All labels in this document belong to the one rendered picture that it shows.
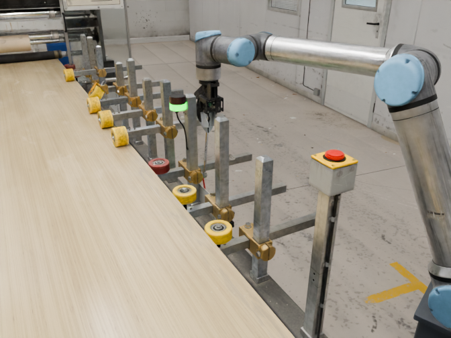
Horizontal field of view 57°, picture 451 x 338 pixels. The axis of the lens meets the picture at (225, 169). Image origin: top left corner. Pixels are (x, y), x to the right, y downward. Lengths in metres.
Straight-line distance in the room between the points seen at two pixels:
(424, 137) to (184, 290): 0.68
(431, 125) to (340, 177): 0.33
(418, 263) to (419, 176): 1.65
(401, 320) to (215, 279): 1.47
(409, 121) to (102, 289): 0.84
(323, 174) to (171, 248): 0.48
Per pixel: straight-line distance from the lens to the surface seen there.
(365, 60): 1.30
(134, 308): 0.99
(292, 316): 1.24
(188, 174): 1.61
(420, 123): 1.11
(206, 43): 1.47
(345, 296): 2.40
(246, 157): 1.76
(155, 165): 1.58
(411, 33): 4.32
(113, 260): 1.13
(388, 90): 1.10
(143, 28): 10.21
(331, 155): 0.88
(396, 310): 2.40
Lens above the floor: 1.58
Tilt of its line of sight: 26 degrees down
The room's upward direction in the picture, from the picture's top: straight up
